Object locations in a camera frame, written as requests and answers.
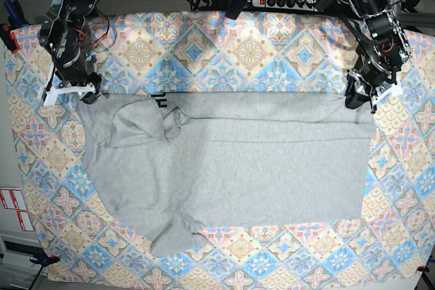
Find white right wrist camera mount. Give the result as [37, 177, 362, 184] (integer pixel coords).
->
[37, 64, 97, 106]

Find orange black clamp lower left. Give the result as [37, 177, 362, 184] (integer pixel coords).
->
[29, 255, 60, 267]

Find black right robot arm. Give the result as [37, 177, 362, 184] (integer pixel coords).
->
[38, 0, 102, 106]

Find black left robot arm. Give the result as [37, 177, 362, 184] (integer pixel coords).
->
[334, 0, 411, 113]

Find white power strip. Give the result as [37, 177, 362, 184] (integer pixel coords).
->
[251, 0, 315, 11]

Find red white labels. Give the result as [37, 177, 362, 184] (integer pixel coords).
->
[1, 187, 35, 232]

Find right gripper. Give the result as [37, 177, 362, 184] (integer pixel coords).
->
[54, 54, 102, 105]

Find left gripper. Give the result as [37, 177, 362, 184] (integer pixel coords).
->
[345, 60, 396, 109]

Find orange black clamp lower right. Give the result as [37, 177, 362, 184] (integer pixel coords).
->
[417, 266, 430, 273]

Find grey T-shirt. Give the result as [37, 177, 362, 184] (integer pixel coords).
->
[75, 92, 376, 257]

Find orange black clamp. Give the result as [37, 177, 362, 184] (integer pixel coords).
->
[0, 24, 20, 54]
[29, 255, 60, 267]
[417, 266, 430, 273]

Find orange black clamp upper left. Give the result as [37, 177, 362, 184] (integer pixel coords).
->
[0, 24, 20, 54]

